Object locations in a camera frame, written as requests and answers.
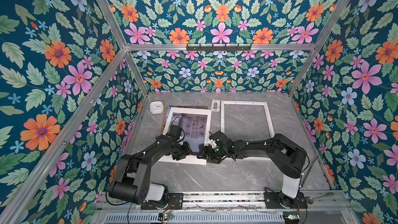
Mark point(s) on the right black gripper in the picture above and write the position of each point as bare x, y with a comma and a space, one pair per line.
205, 149

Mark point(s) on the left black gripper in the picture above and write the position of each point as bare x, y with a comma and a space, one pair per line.
187, 152

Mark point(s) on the white photo mat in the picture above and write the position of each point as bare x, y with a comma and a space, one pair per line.
202, 110

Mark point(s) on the white picture frame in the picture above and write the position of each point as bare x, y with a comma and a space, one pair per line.
246, 120

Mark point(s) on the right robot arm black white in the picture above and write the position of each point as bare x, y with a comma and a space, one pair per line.
289, 157

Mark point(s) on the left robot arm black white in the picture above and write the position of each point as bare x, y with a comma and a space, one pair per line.
131, 182

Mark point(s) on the white round device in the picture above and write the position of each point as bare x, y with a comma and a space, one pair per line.
156, 107

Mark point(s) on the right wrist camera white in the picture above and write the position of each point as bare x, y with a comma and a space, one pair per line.
212, 143

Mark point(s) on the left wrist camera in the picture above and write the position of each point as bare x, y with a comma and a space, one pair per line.
175, 131

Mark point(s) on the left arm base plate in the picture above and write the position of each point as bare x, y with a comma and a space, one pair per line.
168, 201

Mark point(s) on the white cable duct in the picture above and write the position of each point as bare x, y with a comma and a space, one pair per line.
196, 218

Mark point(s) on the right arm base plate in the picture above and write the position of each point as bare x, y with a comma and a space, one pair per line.
275, 200

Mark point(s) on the black hook rail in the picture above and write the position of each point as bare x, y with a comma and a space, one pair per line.
218, 47

